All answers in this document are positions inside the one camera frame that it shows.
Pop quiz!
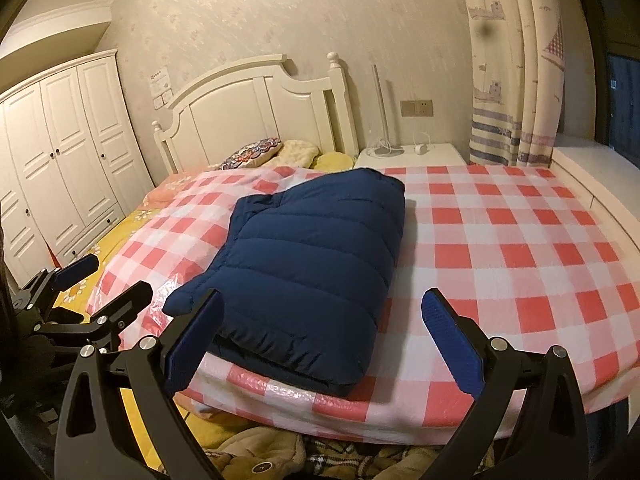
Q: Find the navy blue puffer jacket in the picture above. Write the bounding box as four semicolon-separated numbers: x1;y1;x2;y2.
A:
164;167;406;398

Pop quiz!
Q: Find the white window ledge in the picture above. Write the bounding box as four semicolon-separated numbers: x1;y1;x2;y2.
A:
550;132;640;261

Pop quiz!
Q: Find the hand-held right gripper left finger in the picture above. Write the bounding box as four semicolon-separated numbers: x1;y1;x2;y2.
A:
54;287;226;480

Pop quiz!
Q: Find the colourful patterned pillow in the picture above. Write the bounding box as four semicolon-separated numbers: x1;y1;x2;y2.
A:
220;136;285;171

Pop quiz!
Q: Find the brass wall socket panel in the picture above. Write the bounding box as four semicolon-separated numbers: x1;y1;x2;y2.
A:
400;100;435;118

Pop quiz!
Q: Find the white wardrobe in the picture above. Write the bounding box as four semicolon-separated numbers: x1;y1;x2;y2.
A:
0;49;156;286

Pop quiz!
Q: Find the white desk lamp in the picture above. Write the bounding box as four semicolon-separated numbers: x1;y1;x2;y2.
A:
367;64;408;157

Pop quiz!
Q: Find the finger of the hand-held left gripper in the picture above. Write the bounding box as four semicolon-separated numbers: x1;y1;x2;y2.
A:
20;252;99;306
35;281;154;348

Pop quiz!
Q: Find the pink pillow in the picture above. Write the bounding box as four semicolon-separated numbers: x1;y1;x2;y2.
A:
141;172;196;208

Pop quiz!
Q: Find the cream printed curtain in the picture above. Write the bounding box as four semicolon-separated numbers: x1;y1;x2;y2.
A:
456;0;568;168

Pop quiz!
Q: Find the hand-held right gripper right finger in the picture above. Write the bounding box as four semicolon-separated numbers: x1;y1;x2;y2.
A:
421;287;588;480

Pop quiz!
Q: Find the yellow floral bedsheet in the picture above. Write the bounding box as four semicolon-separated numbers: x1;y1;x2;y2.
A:
47;202;211;471

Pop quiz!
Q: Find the yellow pillow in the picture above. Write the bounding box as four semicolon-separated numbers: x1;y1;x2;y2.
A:
311;151;355;172

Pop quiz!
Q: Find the beige fleece robe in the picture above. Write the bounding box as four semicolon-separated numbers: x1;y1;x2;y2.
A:
200;422;496;480

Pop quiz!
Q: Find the white nightstand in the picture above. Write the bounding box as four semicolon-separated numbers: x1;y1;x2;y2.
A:
354;142;468;170

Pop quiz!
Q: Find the cream fluffy pillow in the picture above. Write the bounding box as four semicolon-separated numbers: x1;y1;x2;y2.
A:
272;139;321;167

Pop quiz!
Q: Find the pink checked plastic sheet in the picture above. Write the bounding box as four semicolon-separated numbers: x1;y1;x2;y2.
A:
86;162;640;446

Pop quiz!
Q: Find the white wall notice paper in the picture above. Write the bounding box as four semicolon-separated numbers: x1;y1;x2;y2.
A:
150;65;173;96

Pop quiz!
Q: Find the white wooden headboard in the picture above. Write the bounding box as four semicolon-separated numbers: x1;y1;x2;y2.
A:
152;51;360;176

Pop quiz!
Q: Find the dark framed window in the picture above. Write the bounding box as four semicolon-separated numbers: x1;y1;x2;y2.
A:
565;0;640;161

